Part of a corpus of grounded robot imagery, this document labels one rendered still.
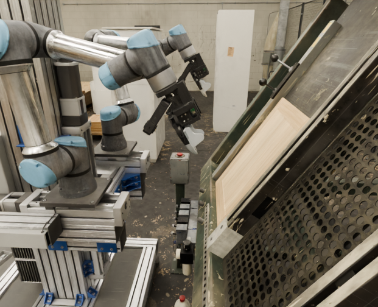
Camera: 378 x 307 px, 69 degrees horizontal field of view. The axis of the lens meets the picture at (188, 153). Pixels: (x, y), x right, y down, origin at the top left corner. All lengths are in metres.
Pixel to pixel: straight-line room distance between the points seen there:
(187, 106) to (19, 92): 0.54
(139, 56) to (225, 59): 4.30
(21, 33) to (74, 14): 9.25
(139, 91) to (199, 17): 6.03
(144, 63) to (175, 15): 8.72
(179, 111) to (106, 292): 1.41
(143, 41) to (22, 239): 0.88
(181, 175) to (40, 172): 0.96
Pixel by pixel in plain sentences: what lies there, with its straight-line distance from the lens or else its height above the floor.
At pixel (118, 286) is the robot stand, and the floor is 0.21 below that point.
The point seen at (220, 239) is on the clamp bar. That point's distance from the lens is 1.03.
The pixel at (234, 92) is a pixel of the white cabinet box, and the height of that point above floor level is 0.74.
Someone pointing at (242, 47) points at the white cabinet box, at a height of 1.49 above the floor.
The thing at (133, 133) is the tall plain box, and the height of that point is 0.44.
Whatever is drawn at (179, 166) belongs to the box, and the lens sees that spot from 1.74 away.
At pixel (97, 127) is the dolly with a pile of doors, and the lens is 5.04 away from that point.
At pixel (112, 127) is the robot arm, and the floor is 1.18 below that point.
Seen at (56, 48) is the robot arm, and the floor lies 1.60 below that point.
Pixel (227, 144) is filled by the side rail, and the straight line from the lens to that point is 1.74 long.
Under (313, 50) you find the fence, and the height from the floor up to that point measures 1.57.
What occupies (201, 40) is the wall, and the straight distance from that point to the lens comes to 9.39.
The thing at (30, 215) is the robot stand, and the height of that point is 0.96.
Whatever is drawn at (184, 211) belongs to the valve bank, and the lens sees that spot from 1.52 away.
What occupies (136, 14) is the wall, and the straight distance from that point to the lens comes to 9.66.
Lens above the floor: 1.63
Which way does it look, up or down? 23 degrees down
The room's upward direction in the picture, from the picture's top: straight up
